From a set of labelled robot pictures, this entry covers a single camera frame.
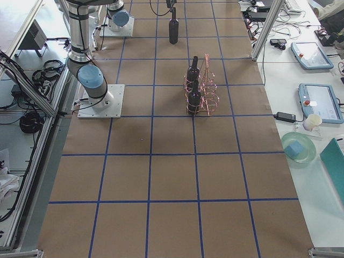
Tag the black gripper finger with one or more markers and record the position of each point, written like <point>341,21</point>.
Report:
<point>170,3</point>

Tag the dark carried wine bottle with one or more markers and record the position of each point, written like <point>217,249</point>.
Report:
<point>173,27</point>

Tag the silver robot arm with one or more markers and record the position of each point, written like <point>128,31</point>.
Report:
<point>118,16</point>
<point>79,62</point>

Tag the dark wine bottle far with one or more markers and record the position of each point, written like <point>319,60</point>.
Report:
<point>192,73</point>

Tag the dark wine bottle near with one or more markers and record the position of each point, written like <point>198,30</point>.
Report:
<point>193,97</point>

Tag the black webcam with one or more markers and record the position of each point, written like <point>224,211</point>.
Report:
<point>278,43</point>

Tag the grey control box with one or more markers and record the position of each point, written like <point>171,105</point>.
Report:
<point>35,39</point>

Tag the teach pendant far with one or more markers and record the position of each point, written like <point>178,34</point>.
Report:
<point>311,56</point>

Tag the teach pendant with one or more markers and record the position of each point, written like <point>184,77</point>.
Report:
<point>320,99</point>
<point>311,56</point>

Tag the black power adapter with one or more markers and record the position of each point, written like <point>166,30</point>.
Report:
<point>286,117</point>

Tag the teach pendant near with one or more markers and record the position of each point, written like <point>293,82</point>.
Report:
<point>320,99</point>

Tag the white paper cup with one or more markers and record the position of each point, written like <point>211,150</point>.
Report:
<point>312,121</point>

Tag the green glass plate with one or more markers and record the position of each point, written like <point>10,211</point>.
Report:
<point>309,152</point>

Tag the blue foam block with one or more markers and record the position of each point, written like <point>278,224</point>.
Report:
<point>293,149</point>

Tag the teal board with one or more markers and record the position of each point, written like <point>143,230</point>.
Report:
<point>332,158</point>

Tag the white crumpled cloth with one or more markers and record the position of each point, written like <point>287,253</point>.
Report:
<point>9,183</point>

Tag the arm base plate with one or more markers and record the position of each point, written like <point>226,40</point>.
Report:
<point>126,28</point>
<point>109,107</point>

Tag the copper wire wine basket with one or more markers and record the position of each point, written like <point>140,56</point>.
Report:
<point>209,99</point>

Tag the aluminium frame post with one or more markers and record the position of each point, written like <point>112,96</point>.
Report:
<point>270,20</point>

